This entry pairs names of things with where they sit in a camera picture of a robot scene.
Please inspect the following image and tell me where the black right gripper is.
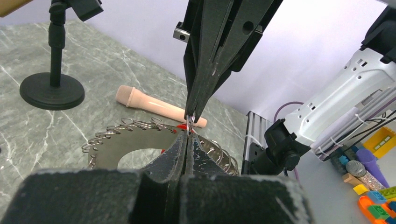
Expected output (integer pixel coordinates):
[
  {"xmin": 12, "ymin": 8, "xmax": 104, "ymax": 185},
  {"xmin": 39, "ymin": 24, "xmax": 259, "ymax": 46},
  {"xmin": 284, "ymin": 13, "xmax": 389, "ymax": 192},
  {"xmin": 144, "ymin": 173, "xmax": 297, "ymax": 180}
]
[{"xmin": 174, "ymin": 0, "xmax": 282, "ymax": 123}]

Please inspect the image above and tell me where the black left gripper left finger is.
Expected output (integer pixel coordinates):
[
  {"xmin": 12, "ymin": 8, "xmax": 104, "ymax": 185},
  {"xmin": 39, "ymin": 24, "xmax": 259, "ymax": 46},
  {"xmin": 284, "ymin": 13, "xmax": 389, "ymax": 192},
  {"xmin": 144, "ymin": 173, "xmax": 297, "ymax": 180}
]
[{"xmin": 0, "ymin": 132, "xmax": 189, "ymax": 224}]

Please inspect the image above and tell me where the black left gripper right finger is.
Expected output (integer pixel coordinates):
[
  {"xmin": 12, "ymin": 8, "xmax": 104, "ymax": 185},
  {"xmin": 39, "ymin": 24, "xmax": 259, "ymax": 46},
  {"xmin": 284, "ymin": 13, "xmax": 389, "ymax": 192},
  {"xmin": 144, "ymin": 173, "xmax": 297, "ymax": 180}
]
[{"xmin": 179, "ymin": 133, "xmax": 313, "ymax": 224}]

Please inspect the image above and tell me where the red tag key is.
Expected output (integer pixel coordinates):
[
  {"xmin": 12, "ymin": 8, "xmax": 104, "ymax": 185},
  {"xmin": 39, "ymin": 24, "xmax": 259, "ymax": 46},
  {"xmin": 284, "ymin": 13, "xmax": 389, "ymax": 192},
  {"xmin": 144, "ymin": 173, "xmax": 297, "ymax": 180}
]
[{"xmin": 161, "ymin": 123, "xmax": 195, "ymax": 154}]

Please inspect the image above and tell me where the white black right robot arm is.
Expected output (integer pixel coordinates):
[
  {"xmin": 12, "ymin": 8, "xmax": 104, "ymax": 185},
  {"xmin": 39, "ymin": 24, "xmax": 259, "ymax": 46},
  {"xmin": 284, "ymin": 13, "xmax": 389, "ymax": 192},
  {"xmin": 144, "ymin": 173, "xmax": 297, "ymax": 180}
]
[{"xmin": 178, "ymin": 0, "xmax": 396, "ymax": 175}]

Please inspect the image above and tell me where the black microphone stand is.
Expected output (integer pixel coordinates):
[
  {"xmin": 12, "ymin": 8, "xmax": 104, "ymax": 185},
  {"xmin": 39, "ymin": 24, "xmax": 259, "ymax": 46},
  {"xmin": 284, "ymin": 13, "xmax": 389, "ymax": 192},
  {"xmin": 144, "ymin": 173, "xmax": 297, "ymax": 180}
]
[{"xmin": 19, "ymin": 0, "xmax": 103, "ymax": 111}]

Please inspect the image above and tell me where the glitter silver microphone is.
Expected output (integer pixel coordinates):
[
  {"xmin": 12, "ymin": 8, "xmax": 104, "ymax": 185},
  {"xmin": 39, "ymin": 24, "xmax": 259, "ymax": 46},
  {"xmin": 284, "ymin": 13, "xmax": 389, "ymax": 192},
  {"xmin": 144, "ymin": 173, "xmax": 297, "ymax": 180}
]
[{"xmin": 346, "ymin": 160, "xmax": 385, "ymax": 191}]

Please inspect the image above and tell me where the orange toy brick tray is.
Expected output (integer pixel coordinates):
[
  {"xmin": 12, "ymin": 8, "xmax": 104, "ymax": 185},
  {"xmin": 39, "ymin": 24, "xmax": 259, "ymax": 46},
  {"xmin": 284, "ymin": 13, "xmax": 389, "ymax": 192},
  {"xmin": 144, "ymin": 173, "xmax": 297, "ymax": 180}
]
[{"xmin": 357, "ymin": 186, "xmax": 396, "ymax": 224}]

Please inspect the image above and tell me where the purple cylinder toy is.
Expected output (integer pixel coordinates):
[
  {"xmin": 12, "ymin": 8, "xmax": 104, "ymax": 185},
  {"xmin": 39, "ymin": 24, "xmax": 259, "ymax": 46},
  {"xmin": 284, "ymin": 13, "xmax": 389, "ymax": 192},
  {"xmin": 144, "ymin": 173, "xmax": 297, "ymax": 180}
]
[{"xmin": 356, "ymin": 148, "xmax": 389, "ymax": 188}]

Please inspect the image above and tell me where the yellow toy brick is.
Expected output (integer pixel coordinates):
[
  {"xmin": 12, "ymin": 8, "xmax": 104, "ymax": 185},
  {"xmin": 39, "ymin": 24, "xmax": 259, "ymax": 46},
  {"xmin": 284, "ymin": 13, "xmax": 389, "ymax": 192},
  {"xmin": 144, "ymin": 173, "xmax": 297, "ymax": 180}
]
[{"xmin": 363, "ymin": 127, "xmax": 396, "ymax": 158}]

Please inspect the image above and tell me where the gold microphone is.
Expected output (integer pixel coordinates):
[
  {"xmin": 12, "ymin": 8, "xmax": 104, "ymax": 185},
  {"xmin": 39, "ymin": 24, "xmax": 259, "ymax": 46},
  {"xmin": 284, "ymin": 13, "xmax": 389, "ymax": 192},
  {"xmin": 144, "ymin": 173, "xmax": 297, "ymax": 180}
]
[{"xmin": 0, "ymin": 0, "xmax": 32, "ymax": 18}]

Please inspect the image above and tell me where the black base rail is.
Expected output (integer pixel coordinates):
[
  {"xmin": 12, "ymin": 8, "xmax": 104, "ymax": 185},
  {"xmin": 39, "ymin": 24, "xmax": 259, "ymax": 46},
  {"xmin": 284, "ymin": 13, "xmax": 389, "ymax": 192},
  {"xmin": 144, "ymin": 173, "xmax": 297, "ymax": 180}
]
[{"xmin": 241, "ymin": 111, "xmax": 271, "ymax": 175}]

